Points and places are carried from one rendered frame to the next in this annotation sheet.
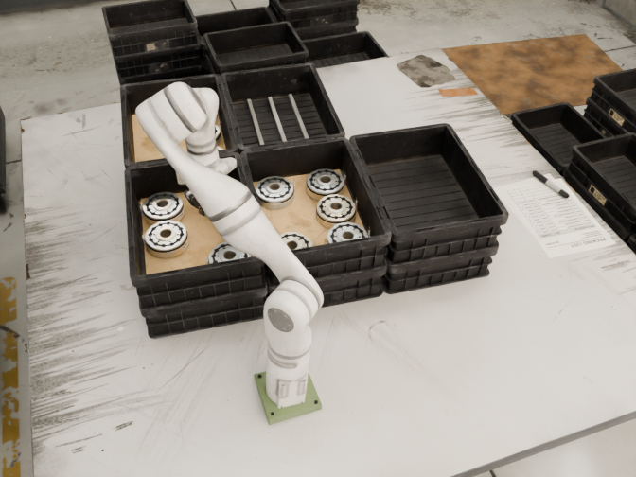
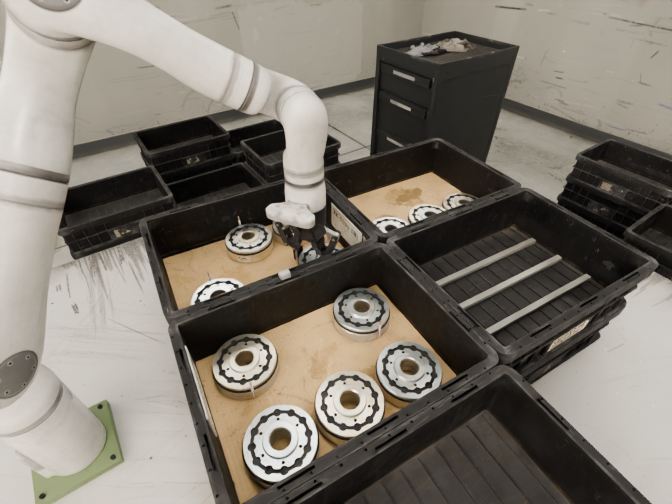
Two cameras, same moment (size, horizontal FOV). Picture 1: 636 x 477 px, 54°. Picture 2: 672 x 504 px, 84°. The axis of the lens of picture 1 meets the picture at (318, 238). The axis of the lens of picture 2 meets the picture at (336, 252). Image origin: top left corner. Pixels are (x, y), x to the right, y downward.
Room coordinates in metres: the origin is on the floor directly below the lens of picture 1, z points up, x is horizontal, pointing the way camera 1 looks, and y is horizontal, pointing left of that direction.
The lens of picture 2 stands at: (1.11, -0.29, 1.39)
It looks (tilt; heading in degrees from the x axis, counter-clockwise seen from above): 42 degrees down; 75
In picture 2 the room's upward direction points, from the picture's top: straight up
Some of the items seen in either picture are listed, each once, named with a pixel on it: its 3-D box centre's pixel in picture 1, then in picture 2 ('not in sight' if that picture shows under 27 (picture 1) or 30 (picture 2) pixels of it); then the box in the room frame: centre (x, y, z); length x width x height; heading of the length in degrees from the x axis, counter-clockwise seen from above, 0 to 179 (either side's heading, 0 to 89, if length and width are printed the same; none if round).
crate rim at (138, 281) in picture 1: (190, 213); (256, 233); (1.11, 0.31, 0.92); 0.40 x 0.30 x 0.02; 15
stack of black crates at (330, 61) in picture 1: (338, 83); not in sight; (2.67, -0.09, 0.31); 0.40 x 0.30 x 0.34; 110
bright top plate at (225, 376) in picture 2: (291, 247); (245, 360); (1.05, 0.06, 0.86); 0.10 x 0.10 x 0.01
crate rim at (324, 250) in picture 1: (310, 194); (327, 344); (1.18, 0.02, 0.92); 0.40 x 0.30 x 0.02; 15
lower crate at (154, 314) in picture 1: (199, 256); not in sight; (1.11, 0.31, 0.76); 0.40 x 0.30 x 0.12; 15
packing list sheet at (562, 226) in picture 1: (554, 213); not in sight; (1.36, -0.70, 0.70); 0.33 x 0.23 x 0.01; 20
